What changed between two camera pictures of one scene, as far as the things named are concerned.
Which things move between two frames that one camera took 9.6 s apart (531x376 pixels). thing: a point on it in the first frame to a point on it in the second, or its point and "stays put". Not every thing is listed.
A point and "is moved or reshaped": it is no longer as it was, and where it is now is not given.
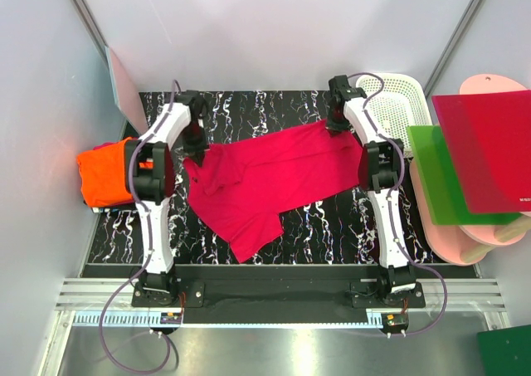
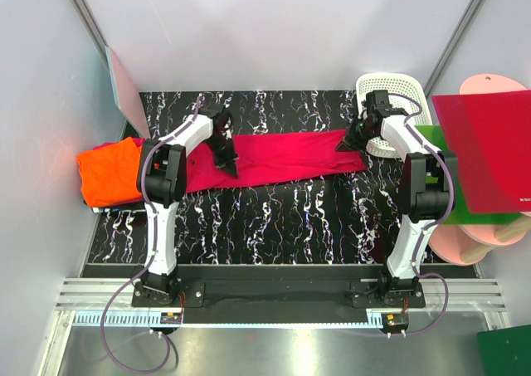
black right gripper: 333,129 to 350,142
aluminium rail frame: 467,295 stays put
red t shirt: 242,187 is moved or reshaped
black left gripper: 197,152 to 227,163
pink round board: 467,241 stays put
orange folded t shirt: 103,174 stays put
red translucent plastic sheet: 490,134 stays put
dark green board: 505,352 stays put
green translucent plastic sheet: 446,198 stays put
